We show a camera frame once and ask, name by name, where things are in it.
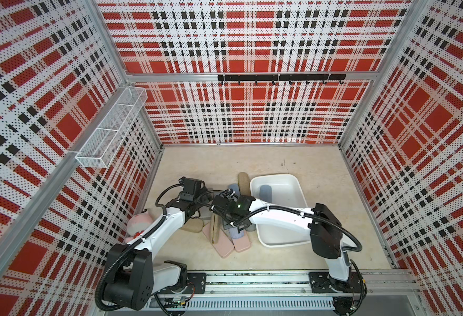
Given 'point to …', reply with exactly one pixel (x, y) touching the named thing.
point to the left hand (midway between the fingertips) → (205, 196)
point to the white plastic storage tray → (287, 190)
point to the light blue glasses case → (265, 191)
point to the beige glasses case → (193, 224)
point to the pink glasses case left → (223, 247)
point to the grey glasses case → (251, 228)
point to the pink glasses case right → (242, 244)
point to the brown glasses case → (215, 227)
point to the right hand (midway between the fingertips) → (235, 218)
